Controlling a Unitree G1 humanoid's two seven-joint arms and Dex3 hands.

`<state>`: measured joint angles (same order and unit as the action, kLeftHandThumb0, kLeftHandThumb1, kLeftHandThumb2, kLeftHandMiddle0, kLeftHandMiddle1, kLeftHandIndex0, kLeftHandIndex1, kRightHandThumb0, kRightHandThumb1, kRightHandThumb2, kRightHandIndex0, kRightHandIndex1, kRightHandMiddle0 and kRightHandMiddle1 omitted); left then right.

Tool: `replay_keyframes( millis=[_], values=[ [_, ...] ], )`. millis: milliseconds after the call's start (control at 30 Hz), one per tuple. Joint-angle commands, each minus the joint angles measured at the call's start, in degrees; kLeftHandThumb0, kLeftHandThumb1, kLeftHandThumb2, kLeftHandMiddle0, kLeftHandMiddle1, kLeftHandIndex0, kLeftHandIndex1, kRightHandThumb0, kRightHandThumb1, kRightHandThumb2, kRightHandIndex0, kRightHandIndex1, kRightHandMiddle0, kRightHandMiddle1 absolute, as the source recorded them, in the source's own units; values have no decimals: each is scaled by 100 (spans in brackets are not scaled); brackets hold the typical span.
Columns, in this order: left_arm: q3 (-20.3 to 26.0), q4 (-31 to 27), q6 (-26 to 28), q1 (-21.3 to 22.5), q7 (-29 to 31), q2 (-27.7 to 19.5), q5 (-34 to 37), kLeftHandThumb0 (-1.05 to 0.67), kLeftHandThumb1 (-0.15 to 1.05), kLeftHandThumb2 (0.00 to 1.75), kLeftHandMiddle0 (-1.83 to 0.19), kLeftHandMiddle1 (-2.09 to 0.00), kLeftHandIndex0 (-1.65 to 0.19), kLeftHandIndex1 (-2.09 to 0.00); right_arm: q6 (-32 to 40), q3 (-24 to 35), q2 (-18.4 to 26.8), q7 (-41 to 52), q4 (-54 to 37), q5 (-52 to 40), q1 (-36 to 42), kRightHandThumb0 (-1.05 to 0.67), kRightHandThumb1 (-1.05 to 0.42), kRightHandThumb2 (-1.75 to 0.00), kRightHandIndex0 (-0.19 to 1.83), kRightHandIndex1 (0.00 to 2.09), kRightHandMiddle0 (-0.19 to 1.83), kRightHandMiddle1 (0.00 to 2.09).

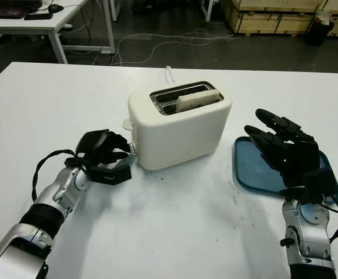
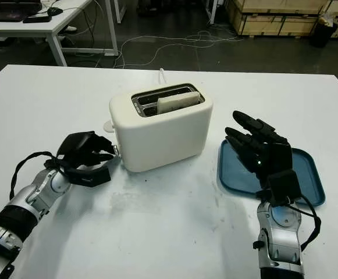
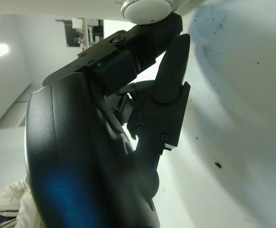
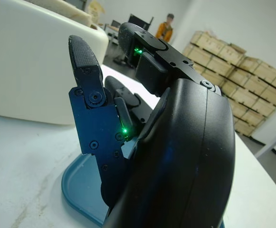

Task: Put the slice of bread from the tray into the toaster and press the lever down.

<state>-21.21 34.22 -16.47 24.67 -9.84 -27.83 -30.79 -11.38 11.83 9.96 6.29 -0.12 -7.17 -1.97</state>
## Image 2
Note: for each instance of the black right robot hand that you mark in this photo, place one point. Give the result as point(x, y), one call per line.
point(270, 154)

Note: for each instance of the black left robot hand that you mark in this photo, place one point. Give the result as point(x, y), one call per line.
point(78, 145)

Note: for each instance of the cream toaster lever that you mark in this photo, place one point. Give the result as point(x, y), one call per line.
point(108, 125)

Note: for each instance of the slice of white bread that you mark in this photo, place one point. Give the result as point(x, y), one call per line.
point(177, 103)

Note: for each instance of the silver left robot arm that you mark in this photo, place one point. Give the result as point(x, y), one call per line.
point(20, 215)

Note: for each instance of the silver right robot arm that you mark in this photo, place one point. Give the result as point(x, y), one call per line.
point(280, 235)

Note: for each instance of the silver toaster dial knob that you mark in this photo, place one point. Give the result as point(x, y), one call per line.
point(117, 150)

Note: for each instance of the blue plastic tray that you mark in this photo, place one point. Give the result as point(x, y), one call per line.
point(232, 174)

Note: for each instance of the cream two-slot toaster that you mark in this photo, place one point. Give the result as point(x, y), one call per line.
point(163, 139)

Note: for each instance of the white office desk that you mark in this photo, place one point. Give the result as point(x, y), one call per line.
point(55, 26)

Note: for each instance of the black trash bin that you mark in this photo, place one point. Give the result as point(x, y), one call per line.
point(323, 33)

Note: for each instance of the black phone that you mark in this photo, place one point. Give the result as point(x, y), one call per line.
point(37, 19)

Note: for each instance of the black computer mouse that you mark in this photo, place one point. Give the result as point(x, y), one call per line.
point(54, 11)

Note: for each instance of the wooden shipping crates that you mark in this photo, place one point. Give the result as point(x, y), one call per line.
point(273, 17)

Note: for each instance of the black keyboard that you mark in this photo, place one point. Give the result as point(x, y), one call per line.
point(3, 17)

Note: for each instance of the black laptop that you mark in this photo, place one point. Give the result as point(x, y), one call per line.
point(17, 5)

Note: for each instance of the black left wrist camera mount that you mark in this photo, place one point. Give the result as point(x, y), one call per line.
point(93, 177)

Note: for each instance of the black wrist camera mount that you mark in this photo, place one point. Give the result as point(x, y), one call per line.
point(93, 177)
point(283, 187)

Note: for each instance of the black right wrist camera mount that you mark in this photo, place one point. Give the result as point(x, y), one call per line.
point(283, 187)

